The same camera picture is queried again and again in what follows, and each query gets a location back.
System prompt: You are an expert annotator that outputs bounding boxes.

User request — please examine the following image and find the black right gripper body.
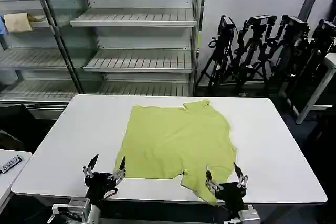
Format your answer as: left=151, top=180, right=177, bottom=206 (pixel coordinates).
left=214, top=182, right=247, bottom=213

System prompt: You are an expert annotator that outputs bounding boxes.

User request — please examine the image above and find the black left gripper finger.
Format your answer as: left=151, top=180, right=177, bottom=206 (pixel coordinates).
left=107, top=156, right=127, bottom=182
left=82, top=153, right=100, bottom=179

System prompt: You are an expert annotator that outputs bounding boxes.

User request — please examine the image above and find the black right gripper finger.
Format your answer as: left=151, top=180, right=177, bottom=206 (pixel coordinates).
left=205, top=170, right=224, bottom=192
left=233, top=162, right=249, bottom=188

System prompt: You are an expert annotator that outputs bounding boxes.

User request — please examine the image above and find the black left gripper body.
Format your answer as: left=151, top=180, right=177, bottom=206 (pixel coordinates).
left=84, top=172, right=124, bottom=205

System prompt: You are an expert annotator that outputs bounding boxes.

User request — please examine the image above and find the yellow-green shirt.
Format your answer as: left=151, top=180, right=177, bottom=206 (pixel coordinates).
left=113, top=99, right=238, bottom=206

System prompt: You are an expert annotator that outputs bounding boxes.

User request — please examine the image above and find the black and white label tag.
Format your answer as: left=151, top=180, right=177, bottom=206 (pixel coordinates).
left=0, top=154, right=25, bottom=175

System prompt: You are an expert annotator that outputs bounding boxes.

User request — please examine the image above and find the black chair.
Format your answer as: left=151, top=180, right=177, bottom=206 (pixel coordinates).
left=0, top=104, right=55, bottom=154

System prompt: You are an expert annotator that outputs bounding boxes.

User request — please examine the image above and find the small white table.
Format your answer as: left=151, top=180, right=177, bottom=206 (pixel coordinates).
left=0, top=149, right=33, bottom=204

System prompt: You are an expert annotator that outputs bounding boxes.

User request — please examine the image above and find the metal rack with glass panels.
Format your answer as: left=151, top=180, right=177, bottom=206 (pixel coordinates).
left=0, top=0, right=89, bottom=104

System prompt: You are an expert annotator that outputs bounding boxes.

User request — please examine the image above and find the white side table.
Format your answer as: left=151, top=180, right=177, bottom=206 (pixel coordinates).
left=278, top=52, right=336, bottom=125

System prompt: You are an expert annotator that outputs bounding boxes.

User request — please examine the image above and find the grey empty shelf unit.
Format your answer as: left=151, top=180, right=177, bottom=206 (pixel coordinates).
left=70, top=0, right=208, bottom=97

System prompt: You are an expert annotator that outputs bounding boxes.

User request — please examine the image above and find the tan crumpled cloth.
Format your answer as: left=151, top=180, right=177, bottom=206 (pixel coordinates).
left=27, top=13, right=47, bottom=22

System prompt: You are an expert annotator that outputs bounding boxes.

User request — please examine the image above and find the beige folded cloth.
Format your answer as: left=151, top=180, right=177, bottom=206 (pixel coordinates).
left=4, top=13, right=34, bottom=33

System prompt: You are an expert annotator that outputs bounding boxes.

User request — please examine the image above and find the blue cloth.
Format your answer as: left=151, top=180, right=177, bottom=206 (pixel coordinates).
left=0, top=15, right=9, bottom=36

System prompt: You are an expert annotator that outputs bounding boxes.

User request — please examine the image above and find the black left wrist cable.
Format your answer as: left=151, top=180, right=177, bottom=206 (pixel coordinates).
left=103, top=188, right=119, bottom=200

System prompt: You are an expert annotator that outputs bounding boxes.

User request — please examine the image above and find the black camera tripod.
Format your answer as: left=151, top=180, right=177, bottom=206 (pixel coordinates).
left=270, top=15, right=312, bottom=98
left=301, top=19, right=336, bottom=104
left=195, top=15, right=238, bottom=91
left=233, top=15, right=278, bottom=97

